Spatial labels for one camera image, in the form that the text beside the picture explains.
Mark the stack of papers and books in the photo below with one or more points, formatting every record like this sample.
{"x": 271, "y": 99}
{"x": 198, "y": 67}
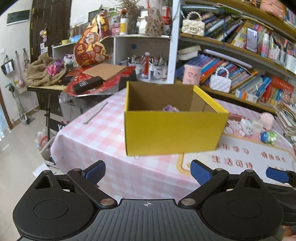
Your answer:
{"x": 286, "y": 119}

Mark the pink cartoon desk mat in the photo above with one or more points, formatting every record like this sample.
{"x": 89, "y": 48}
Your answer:
{"x": 236, "y": 153}

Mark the pink plush pig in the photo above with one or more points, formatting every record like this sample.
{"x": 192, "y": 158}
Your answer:
{"x": 267, "y": 120}

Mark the white quilted mini handbag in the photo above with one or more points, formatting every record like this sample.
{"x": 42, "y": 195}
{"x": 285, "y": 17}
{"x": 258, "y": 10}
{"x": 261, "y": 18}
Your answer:
{"x": 220, "y": 83}

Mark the purple small toy in box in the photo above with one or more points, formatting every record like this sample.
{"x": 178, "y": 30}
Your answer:
{"x": 170, "y": 108}

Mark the white pen cup holder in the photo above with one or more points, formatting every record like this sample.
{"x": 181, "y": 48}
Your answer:
{"x": 148, "y": 67}

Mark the metal ruler strip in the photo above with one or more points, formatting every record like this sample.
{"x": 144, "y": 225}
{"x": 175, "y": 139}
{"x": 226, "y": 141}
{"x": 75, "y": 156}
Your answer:
{"x": 97, "y": 109}

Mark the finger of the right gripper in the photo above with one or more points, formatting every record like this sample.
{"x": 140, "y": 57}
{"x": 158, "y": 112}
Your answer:
{"x": 278, "y": 175}

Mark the white plug adapter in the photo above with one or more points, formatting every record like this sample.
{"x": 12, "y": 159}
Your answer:
{"x": 246, "y": 127}

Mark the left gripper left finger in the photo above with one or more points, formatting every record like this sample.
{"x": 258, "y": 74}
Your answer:
{"x": 86, "y": 182}

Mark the cream quilted mini handbag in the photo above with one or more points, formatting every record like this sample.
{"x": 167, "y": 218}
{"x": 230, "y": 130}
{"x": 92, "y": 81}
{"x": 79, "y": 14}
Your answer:
{"x": 193, "y": 27}

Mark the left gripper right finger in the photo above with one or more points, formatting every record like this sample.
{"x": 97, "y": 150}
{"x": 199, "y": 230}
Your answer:
{"x": 210, "y": 182}

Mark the red cartoon figure decoration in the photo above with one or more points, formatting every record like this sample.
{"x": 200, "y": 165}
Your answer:
{"x": 89, "y": 49}

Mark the brown cardboard sheet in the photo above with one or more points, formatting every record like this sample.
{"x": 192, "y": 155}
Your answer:
{"x": 104, "y": 70}

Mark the white charger block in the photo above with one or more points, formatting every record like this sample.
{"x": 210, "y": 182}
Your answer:
{"x": 257, "y": 126}

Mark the black rectangular case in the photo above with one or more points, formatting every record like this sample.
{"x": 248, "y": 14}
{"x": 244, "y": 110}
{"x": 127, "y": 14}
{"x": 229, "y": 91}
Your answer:
{"x": 88, "y": 84}

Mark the brown plush blanket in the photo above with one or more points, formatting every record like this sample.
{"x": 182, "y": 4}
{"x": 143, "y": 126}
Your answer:
{"x": 45, "y": 71}

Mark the pink checkered tablecloth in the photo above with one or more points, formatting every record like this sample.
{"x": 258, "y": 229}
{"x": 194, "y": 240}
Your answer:
{"x": 103, "y": 138}

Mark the white orange small box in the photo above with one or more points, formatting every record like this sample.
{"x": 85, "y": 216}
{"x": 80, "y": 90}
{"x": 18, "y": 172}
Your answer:
{"x": 246, "y": 96}

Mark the pink cylindrical pen holder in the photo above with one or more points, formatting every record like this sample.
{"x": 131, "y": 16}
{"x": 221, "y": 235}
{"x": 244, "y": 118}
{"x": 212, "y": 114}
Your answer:
{"x": 192, "y": 75}

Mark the red book box set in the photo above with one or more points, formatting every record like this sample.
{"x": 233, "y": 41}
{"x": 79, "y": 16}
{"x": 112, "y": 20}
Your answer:
{"x": 276, "y": 89}

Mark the yellow cardboard box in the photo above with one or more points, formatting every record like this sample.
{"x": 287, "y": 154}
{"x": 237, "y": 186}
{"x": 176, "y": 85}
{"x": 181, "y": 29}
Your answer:
{"x": 197, "y": 127}

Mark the wooden bookshelf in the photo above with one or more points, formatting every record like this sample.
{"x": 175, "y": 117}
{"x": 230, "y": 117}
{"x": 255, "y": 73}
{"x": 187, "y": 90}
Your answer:
{"x": 258, "y": 62}

